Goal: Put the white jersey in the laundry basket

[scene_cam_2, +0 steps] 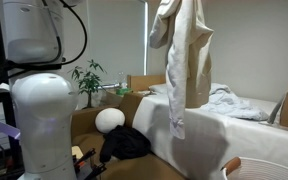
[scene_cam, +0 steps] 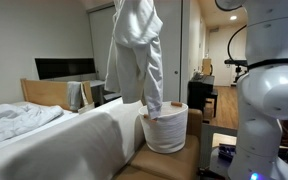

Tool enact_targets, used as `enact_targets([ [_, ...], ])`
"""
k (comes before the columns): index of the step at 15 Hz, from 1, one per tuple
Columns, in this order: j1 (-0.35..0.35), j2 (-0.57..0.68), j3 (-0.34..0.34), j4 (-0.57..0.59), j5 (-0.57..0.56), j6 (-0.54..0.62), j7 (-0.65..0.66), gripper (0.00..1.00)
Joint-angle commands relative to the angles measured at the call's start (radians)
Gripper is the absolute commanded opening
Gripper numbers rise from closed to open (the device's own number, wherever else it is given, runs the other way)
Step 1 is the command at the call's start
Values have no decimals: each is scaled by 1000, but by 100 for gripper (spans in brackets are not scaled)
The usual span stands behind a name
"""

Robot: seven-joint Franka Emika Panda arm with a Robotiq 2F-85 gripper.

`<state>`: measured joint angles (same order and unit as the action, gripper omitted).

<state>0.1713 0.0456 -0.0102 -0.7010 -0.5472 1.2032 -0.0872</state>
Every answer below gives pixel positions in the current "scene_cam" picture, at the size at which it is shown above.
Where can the white jersey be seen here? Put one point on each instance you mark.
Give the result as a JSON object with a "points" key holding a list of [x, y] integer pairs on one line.
{"points": [[134, 60]]}

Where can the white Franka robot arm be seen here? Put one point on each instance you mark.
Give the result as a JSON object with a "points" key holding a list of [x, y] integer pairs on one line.
{"points": [[270, 93]]}

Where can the white woven laundry basket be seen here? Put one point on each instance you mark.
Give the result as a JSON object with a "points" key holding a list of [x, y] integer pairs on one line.
{"points": [[167, 133]]}

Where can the grey desk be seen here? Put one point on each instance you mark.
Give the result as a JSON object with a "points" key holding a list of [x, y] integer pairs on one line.
{"points": [[97, 85]]}

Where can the black piano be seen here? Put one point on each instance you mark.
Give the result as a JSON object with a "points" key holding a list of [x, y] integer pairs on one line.
{"points": [[200, 90]]}

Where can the wooden chair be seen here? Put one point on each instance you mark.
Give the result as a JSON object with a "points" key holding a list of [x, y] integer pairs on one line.
{"points": [[206, 66]]}

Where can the grey towel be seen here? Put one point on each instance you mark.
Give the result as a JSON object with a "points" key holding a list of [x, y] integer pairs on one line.
{"points": [[74, 95]]}

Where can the brown leather sofa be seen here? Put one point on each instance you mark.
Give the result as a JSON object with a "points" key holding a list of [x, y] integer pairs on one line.
{"points": [[170, 163]]}

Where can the black flat television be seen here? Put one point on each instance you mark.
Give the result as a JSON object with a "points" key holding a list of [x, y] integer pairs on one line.
{"points": [[64, 68]]}

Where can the wooden footboard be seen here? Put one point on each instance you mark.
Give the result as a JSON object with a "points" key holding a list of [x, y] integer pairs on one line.
{"points": [[44, 93]]}

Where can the black tool pile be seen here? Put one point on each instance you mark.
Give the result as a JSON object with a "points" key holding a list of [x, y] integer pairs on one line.
{"points": [[227, 152]]}

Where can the bed with white sheet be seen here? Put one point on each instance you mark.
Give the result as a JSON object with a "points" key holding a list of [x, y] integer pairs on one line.
{"points": [[50, 146]]}

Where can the round ceiling light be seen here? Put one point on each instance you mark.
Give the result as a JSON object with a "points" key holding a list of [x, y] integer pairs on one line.
{"points": [[233, 17]]}

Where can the grey crumpled duvet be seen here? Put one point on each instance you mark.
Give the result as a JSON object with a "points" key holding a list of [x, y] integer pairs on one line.
{"points": [[14, 121]]}

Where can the black tripod camera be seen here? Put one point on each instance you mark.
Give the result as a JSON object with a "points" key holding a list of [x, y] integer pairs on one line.
{"points": [[239, 68]]}

